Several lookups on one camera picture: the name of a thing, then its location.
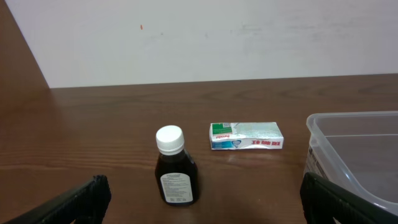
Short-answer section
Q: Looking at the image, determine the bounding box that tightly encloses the dark brown medicine bottle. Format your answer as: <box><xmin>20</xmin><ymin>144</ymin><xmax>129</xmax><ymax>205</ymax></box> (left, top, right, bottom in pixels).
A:
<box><xmin>155</xmin><ymin>125</ymin><xmax>200</xmax><ymax>207</ymax></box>

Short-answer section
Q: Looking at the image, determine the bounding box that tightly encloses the clear plastic container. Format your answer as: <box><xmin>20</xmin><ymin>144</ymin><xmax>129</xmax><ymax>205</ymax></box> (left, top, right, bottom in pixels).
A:
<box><xmin>304</xmin><ymin>111</ymin><xmax>397</xmax><ymax>214</ymax></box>

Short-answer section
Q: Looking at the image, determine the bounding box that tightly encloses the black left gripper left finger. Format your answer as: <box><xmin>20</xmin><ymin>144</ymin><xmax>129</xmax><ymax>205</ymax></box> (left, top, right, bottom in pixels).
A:
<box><xmin>6</xmin><ymin>175</ymin><xmax>111</xmax><ymax>224</ymax></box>

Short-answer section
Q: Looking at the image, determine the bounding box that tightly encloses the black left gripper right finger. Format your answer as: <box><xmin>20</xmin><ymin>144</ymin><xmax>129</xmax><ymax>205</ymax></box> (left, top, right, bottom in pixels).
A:
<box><xmin>300</xmin><ymin>172</ymin><xmax>397</xmax><ymax>224</ymax></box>

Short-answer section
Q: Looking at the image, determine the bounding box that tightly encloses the white green toothpaste box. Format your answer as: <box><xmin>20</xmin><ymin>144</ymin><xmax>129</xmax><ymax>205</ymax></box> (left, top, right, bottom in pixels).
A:
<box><xmin>209</xmin><ymin>122</ymin><xmax>284</xmax><ymax>151</ymax></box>

